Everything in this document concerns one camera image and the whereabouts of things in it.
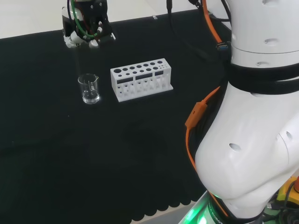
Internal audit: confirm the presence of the thin black cable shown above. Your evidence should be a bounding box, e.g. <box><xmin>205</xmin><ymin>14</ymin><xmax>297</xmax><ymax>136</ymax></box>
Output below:
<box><xmin>166</xmin><ymin>0</ymin><xmax>225</xmax><ymax>62</ymax></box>

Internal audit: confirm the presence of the white test tube rack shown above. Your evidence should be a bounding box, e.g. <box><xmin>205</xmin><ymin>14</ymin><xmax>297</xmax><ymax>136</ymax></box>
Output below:
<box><xmin>110</xmin><ymin>58</ymin><xmax>174</xmax><ymax>103</ymax></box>

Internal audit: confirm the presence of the clear glass rod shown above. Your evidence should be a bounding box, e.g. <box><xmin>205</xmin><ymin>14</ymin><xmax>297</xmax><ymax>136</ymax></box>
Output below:
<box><xmin>73</xmin><ymin>45</ymin><xmax>93</xmax><ymax>94</ymax></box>

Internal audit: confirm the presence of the small clear glass beaker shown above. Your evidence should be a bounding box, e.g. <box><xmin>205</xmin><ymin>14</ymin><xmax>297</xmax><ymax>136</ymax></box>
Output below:
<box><xmin>77</xmin><ymin>73</ymin><xmax>101</xmax><ymax>105</ymax></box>

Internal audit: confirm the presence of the green hand cable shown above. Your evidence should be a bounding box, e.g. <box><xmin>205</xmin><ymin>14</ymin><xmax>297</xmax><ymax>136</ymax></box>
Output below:
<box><xmin>71</xmin><ymin>0</ymin><xmax>101</xmax><ymax>41</ymax></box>

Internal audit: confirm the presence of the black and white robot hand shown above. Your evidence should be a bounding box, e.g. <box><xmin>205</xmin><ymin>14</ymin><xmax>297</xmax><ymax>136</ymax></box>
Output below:
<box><xmin>61</xmin><ymin>0</ymin><xmax>116</xmax><ymax>49</ymax></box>

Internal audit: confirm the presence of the black scalloped bench cloth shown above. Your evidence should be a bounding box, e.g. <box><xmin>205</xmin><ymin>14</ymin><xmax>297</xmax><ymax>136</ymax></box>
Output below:
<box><xmin>0</xmin><ymin>7</ymin><xmax>234</xmax><ymax>224</ymax></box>

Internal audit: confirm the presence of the yellow emergency stop button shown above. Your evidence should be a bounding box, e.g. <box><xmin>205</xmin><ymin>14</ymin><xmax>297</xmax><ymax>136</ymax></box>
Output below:
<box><xmin>277</xmin><ymin>176</ymin><xmax>299</xmax><ymax>202</ymax></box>

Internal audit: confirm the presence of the orange cable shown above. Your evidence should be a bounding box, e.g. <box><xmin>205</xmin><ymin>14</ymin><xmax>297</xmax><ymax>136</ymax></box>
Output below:
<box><xmin>185</xmin><ymin>0</ymin><xmax>231</xmax><ymax>218</ymax></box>

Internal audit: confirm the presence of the blue usb connector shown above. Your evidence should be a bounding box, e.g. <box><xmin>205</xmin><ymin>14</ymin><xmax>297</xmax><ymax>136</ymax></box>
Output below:
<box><xmin>216</xmin><ymin>41</ymin><xmax>231</xmax><ymax>52</ymax></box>

